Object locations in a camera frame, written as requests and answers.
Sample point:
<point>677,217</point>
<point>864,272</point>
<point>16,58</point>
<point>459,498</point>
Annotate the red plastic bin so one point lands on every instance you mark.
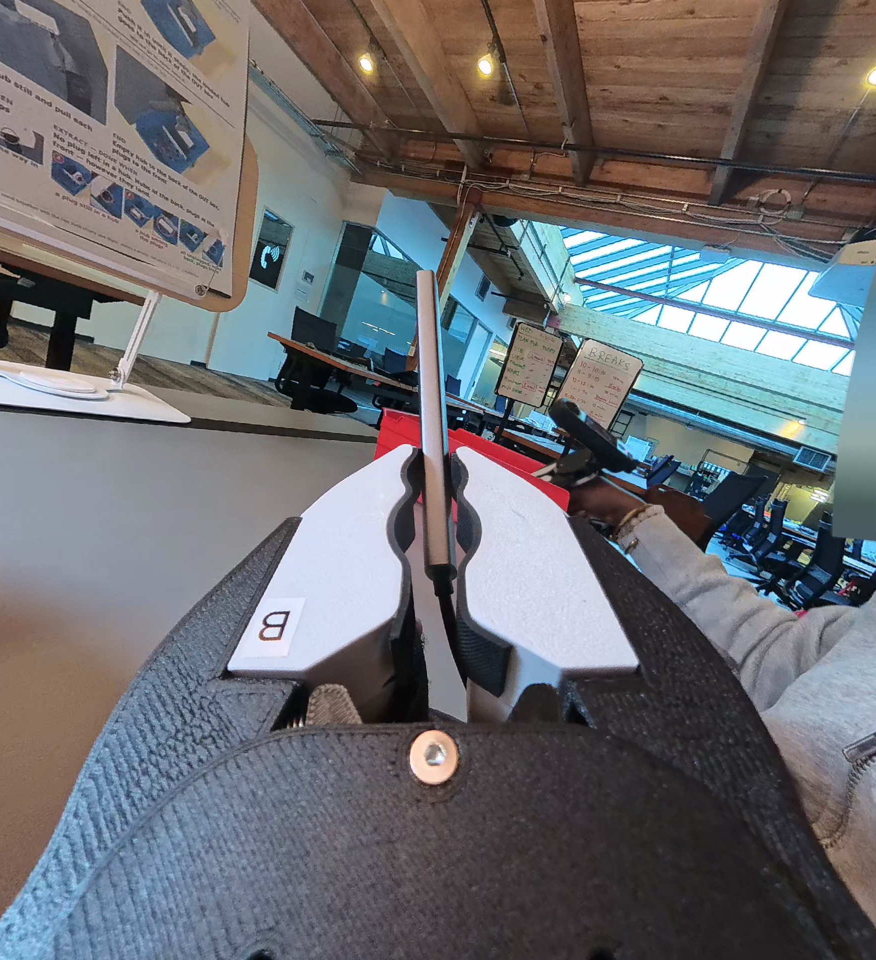
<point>513,469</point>

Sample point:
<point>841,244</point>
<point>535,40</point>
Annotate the grey usb hub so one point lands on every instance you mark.
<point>430,412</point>

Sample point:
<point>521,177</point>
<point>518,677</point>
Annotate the wooden office desk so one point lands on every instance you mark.
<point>333,361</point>

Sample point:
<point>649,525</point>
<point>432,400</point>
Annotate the black office chair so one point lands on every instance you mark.
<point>310,390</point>

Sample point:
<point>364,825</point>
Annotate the black phone icon sign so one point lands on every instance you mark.
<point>269,255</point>

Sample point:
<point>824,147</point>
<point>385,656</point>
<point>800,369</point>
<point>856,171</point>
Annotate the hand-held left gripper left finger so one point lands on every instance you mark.
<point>333,570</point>

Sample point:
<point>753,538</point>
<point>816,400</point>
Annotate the person's right hand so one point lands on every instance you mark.
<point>603,504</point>

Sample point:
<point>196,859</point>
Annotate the row of black office chairs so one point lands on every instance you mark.
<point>805,570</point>

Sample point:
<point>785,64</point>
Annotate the white poster stand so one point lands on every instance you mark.
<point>145,411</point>

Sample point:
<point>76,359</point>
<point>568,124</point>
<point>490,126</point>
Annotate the person's right forearm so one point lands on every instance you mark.
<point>708,600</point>

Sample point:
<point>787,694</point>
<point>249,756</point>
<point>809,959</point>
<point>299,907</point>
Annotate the whiteboard with black writing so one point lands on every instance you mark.
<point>603,382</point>

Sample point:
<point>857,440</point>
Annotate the instruction poster board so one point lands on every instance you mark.
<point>108,150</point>

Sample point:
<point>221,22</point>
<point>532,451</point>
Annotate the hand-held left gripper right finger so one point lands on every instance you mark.
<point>535,585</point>

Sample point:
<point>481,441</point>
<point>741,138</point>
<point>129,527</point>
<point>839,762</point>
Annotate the black monitor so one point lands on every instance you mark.
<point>314,330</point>

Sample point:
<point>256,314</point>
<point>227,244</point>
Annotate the whiteboard with coloured writing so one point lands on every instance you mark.
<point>528,367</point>

